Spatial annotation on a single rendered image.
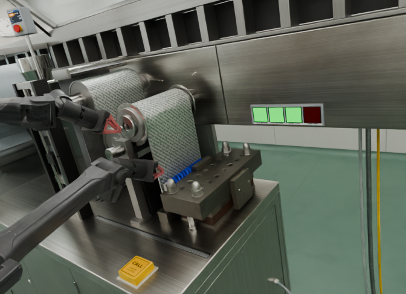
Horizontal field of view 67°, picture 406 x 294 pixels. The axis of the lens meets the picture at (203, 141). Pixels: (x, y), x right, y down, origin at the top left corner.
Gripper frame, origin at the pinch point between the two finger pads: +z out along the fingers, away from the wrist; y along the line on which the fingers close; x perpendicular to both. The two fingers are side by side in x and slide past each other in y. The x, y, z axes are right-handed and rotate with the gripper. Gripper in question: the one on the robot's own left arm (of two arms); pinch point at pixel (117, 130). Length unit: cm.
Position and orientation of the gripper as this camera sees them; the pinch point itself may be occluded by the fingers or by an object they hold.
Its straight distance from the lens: 102.4
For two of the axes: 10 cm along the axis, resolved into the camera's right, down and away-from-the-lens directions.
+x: 2.0, -9.6, 2.1
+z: 6.1, 2.9, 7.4
